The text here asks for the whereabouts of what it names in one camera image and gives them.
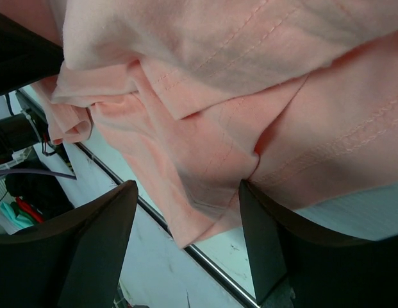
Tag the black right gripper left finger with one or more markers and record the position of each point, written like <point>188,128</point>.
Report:
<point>73,260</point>

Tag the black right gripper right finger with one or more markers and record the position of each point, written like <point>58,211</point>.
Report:
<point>323,268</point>

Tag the salmon orange t-shirt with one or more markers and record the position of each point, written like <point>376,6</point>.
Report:
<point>298,97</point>

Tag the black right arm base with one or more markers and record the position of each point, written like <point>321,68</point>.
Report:
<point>24,130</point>

